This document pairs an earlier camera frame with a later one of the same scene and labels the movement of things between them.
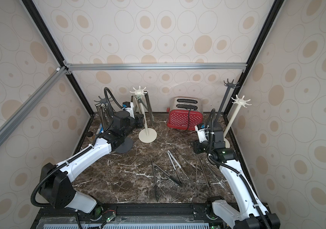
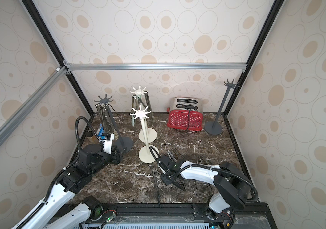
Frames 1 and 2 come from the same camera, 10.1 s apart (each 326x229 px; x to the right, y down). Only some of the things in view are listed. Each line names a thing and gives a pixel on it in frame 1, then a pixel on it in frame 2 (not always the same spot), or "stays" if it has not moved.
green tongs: x=138 y=98 stays
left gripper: x=138 y=119 to x=117 y=157
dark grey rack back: x=229 y=86 stays
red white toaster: x=185 y=112 stays
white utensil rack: x=148 y=135 stays
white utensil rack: x=239 y=102 to x=144 y=155
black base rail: x=132 y=215 stays
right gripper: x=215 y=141 to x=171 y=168
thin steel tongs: x=108 y=114 stays
